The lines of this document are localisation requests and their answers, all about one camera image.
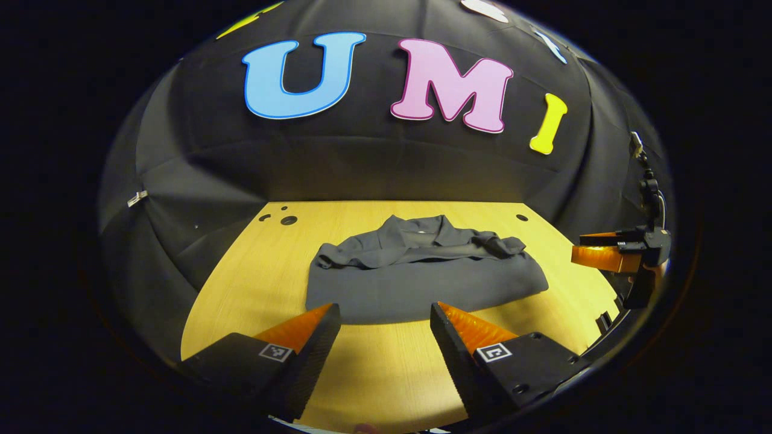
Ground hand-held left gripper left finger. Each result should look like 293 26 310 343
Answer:
181 303 342 423

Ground grey polo shirt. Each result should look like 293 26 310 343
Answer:
305 214 549 326

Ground black backdrop cloth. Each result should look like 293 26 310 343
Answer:
96 0 676 362

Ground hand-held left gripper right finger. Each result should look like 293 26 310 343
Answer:
429 301 595 432

